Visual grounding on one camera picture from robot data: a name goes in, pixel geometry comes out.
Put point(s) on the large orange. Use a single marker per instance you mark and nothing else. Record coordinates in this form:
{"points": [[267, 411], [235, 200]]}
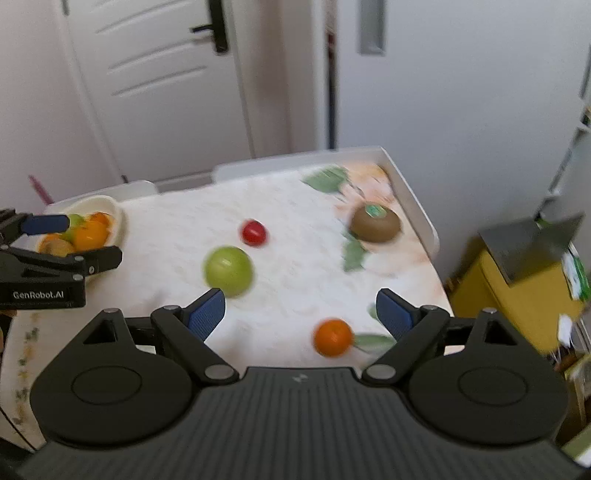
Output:
{"points": [[90, 236], [101, 218]]}

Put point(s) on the large yellow-red apple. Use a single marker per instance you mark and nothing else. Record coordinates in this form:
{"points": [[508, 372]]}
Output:
{"points": [[55, 247]]}

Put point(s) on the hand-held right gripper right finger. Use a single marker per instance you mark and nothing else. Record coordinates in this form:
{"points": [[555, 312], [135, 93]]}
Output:
{"points": [[395, 316]]}

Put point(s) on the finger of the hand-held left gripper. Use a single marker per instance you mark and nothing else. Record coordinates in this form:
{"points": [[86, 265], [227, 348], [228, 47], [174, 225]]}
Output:
{"points": [[46, 224], [99, 259]]}

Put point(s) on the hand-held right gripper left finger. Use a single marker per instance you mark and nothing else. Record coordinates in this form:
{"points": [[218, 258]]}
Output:
{"points": [[207, 314]]}

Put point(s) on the white cabinet door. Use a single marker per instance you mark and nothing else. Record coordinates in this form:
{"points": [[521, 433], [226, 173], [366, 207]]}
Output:
{"points": [[461, 92]]}

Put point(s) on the small mandarin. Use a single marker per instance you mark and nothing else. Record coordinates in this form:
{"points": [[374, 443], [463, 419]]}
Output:
{"points": [[332, 338]]}

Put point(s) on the white rimmed table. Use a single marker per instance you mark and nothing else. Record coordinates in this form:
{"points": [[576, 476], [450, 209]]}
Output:
{"points": [[258, 168]]}

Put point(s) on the pink folding tool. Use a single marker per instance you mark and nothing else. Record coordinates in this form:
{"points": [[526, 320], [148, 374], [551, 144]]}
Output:
{"points": [[39, 188]]}

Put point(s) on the red cherry tomato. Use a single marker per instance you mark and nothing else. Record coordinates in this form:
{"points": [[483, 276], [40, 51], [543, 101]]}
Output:
{"points": [[254, 232]]}

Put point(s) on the white panelled door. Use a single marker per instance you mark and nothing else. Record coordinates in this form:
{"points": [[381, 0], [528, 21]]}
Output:
{"points": [[161, 115]]}

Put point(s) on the yellow box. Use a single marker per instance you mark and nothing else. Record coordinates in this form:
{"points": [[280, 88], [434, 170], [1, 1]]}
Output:
{"points": [[508, 314]]}

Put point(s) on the green white carton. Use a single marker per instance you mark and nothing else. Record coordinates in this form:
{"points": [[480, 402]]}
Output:
{"points": [[577, 277]]}

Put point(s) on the green jujube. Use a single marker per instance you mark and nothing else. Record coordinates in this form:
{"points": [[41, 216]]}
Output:
{"points": [[77, 220], [228, 271]]}

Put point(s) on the cream plate with duck print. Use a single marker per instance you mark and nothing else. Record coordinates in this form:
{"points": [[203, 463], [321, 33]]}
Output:
{"points": [[116, 221]]}

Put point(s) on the grey flat panel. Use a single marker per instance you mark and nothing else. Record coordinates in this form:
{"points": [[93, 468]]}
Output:
{"points": [[531, 249]]}

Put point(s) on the brown kiwi with green sticker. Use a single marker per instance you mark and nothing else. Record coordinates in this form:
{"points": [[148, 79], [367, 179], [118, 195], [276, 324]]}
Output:
{"points": [[374, 228]]}

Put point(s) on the floral tablecloth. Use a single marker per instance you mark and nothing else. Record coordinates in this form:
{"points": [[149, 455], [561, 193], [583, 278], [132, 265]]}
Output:
{"points": [[286, 286]]}

